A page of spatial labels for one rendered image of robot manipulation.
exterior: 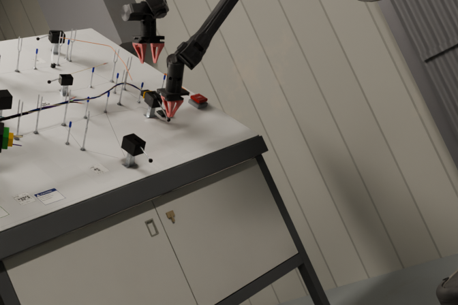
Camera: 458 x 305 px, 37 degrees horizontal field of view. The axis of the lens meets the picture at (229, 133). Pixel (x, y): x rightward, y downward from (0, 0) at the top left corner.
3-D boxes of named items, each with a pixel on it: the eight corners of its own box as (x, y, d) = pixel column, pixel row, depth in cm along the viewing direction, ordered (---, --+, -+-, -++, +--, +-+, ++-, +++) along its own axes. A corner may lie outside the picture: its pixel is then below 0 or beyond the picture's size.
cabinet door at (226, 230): (300, 252, 261) (256, 156, 264) (203, 312, 221) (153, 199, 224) (295, 253, 263) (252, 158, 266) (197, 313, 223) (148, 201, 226)
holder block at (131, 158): (142, 180, 220) (148, 154, 215) (117, 161, 226) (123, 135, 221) (153, 176, 223) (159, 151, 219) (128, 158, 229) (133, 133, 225)
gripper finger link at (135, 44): (131, 62, 253) (131, 37, 252) (148, 62, 258) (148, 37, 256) (142, 64, 248) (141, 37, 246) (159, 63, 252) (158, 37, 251)
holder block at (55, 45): (33, 50, 282) (35, 29, 278) (59, 50, 288) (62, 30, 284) (36, 54, 279) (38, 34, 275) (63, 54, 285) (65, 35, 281)
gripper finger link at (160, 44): (138, 62, 255) (138, 37, 253) (155, 62, 259) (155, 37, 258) (148, 64, 250) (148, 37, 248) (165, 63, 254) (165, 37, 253)
